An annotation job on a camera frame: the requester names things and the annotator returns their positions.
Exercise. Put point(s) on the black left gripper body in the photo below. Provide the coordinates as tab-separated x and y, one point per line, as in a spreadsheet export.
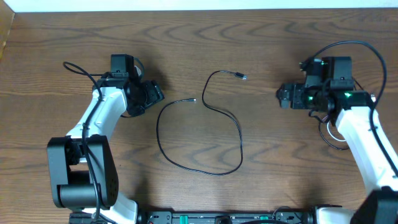
147	95

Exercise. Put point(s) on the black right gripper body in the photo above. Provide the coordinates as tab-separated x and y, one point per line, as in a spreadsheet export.
302	98

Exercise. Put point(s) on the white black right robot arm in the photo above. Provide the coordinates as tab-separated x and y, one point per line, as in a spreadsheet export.
329	88

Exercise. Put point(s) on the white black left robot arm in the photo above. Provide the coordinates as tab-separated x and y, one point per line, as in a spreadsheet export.
83	175

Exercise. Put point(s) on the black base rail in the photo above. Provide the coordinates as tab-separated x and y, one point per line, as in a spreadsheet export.
282	214

